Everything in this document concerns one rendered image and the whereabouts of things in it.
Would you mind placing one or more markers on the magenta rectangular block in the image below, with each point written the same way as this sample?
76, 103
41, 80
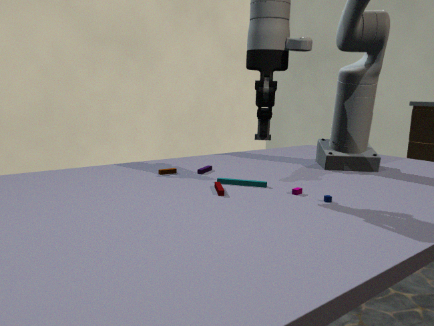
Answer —
297, 191

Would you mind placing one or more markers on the turquoise rod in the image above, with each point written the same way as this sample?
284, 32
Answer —
242, 182

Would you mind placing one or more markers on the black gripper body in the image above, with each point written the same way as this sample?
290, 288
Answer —
267, 61

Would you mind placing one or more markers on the purple rod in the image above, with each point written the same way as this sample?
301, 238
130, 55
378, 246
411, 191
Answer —
204, 169

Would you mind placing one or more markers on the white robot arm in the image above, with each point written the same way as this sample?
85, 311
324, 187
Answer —
357, 83

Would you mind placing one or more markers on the orange rectangular bar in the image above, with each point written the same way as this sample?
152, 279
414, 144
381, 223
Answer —
167, 171

